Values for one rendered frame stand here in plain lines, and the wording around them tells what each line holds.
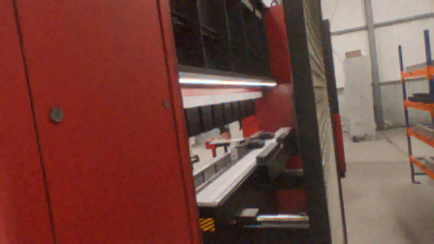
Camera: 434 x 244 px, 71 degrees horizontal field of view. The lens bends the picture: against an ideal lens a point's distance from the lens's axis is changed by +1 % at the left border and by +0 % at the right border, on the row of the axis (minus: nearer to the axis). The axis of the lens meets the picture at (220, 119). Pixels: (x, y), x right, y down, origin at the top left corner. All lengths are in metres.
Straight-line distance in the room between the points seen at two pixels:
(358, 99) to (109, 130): 7.47
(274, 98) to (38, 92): 3.24
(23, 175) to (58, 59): 0.09
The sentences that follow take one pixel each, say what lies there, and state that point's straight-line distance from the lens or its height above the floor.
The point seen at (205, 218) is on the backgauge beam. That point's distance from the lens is 1.15.
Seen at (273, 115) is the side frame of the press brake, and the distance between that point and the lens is 3.44.
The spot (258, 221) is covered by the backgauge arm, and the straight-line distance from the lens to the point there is 1.29.
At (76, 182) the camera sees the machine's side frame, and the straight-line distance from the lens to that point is 0.26.
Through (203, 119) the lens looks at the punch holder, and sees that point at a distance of 1.85.
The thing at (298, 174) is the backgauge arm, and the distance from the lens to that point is 1.96.
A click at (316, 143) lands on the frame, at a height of 1.29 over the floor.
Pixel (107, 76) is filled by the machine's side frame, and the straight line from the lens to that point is 0.30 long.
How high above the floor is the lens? 1.34
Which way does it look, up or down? 3 degrees down
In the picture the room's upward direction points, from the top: 8 degrees counter-clockwise
